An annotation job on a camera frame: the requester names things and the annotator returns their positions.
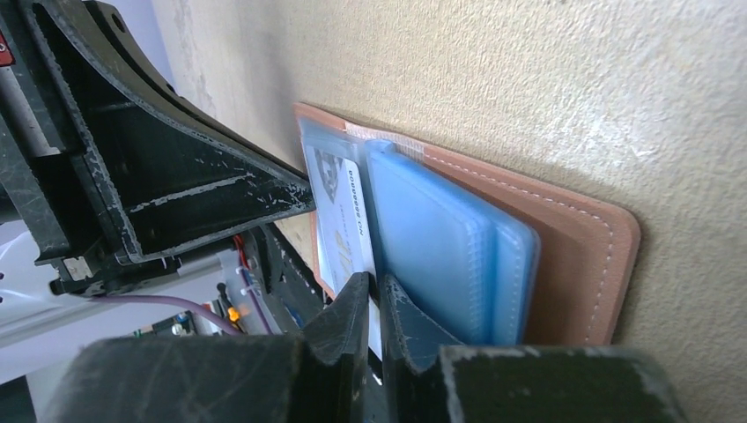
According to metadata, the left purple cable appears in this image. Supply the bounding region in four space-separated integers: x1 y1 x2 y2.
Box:
96 265 276 337

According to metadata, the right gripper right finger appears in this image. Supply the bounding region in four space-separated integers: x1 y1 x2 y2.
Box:
380 277 686 422

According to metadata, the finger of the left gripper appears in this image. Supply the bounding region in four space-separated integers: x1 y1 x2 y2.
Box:
1 1 314 294

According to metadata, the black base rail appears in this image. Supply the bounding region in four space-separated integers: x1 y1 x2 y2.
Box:
242 224 326 332

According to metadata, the pink leather card holder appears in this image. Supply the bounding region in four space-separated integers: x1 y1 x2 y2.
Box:
294 103 640 345

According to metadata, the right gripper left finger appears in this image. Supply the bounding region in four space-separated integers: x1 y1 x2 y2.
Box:
41 272 370 422

